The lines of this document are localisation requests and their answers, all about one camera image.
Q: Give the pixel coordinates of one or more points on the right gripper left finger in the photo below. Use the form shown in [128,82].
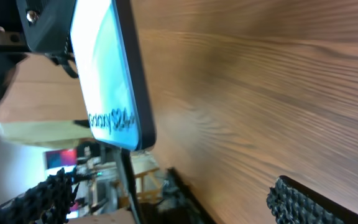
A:
[48,202]

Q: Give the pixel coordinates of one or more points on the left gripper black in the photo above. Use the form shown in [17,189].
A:
[46,30]

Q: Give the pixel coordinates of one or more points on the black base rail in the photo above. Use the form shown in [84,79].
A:
[175,190]

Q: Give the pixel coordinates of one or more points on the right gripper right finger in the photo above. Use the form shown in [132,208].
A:
[291,202]

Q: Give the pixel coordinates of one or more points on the Samsung Galaxy smartphone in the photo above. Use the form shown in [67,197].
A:
[110,69]

